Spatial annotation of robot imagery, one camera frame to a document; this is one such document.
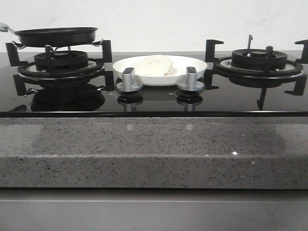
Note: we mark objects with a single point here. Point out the silver right stove knob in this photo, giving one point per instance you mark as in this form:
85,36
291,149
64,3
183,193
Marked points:
190,82

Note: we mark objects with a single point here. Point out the black frying pan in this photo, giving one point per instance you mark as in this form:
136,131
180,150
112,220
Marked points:
55,37

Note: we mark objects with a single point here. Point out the right black pan support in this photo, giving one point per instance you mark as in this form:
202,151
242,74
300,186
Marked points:
292,73

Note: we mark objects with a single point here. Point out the fried egg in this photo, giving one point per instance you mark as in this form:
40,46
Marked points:
153,65

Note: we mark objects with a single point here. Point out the left black pan support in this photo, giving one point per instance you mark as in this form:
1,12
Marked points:
27,72

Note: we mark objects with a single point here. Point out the black gas burner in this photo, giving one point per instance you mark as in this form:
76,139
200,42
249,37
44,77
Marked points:
62,61
255,59

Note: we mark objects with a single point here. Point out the white ceramic plate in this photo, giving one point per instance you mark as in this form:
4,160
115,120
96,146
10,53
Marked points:
177,72

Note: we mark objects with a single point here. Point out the silver stove knob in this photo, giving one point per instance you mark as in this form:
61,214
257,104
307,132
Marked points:
130,82
190,82

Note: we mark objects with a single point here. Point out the right black gas burner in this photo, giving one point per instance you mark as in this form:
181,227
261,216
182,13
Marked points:
255,59

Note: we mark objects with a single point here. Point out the left black gas burner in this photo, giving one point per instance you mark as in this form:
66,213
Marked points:
62,61

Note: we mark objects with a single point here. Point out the silver left stove knob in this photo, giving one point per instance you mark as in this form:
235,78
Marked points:
130,82

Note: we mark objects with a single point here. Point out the black glass cooktop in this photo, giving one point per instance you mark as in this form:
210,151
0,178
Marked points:
222,96

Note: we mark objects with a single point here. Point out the black pan support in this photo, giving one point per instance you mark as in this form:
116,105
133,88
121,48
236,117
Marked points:
292,73
27,72

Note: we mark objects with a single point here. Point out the grey cabinet drawer front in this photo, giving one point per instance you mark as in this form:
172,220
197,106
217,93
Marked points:
153,210

